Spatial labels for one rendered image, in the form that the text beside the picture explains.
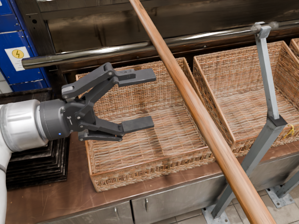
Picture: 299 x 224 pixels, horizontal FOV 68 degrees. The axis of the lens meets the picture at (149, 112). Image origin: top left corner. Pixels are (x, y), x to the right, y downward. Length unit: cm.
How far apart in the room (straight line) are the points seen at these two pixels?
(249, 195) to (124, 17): 87
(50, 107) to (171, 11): 80
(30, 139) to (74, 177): 67
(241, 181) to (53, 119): 32
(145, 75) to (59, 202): 77
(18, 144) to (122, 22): 74
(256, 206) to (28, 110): 38
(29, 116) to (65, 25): 67
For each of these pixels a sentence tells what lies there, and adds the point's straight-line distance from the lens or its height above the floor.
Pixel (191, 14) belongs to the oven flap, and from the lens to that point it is 114.
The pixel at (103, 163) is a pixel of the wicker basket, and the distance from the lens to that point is 108.
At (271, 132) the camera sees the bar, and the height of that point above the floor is 91.
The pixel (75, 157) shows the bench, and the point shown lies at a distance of 114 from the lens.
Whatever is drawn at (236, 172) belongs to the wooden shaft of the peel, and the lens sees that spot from 37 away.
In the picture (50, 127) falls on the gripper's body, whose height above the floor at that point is 120.
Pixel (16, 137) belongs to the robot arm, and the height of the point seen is 120.
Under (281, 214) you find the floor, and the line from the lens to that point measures 180.
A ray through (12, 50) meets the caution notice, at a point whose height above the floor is 102.
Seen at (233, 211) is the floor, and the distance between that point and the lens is 168.
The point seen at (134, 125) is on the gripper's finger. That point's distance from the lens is 50.
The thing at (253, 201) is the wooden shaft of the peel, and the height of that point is 120.
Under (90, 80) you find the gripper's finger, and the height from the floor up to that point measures 127.
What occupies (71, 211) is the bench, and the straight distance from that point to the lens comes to 103.
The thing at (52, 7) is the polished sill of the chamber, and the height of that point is 115.
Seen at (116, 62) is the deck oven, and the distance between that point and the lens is 113.
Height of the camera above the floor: 151
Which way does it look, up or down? 48 degrees down
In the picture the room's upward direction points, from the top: straight up
